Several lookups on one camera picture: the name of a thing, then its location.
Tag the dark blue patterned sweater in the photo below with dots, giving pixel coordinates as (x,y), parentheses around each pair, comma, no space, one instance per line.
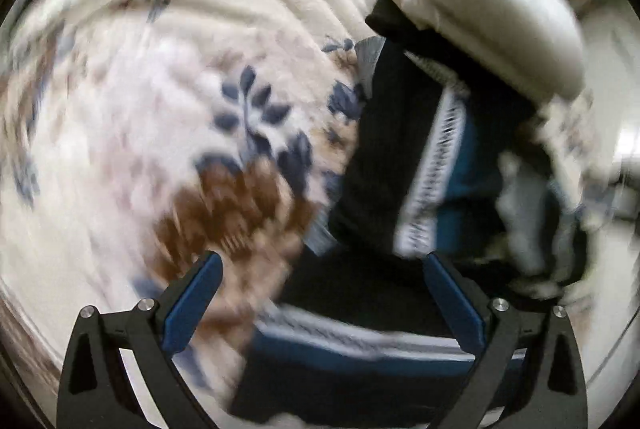
(390,134)

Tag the floral fleece blanket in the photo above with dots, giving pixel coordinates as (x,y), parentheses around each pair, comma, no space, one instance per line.
(125,109)

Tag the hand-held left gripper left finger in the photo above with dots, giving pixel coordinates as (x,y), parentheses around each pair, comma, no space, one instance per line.
(192,304)

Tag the black folded garment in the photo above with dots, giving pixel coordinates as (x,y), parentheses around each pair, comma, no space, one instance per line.
(395,21)

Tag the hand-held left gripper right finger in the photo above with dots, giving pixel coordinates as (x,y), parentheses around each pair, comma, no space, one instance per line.
(452,304)

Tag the white folded garment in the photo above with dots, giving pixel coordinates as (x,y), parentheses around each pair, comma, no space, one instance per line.
(495,4)

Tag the white and dark cloth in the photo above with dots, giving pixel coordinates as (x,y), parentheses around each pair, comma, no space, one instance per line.
(525,214)

